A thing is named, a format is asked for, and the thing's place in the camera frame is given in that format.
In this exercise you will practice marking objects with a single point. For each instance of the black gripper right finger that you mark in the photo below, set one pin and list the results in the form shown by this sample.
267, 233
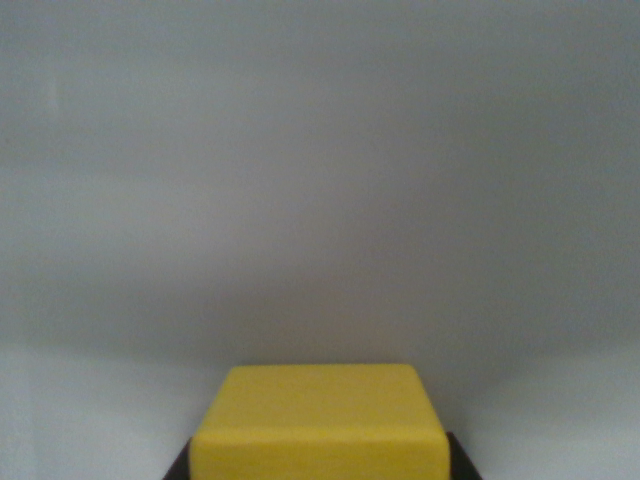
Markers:
461, 462

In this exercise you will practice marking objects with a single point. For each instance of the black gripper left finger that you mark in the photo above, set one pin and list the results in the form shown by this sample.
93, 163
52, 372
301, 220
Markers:
179, 465

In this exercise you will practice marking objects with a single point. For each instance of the yellow cube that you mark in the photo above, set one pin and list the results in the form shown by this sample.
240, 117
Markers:
320, 425

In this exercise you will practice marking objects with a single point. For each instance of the white plastic bin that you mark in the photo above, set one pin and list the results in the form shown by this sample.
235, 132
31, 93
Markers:
320, 175

